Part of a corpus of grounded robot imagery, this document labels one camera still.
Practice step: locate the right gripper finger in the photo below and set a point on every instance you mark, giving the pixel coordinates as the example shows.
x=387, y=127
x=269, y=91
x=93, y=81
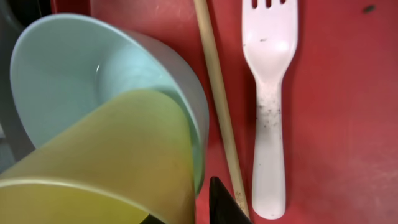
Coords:
x=222, y=206

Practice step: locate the yellow plastic cup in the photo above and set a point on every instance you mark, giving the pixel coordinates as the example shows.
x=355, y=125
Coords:
x=129, y=160

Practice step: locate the white plastic fork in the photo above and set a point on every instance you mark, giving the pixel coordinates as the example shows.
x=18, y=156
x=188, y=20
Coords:
x=269, y=36

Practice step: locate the wooden chopstick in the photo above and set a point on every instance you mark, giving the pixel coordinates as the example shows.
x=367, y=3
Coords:
x=221, y=103

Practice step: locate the light blue bowl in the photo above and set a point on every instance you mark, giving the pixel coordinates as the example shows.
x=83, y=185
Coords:
x=64, y=66

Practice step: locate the red plastic tray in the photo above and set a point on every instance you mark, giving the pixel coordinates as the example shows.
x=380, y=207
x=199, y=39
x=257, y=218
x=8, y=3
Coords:
x=339, y=100

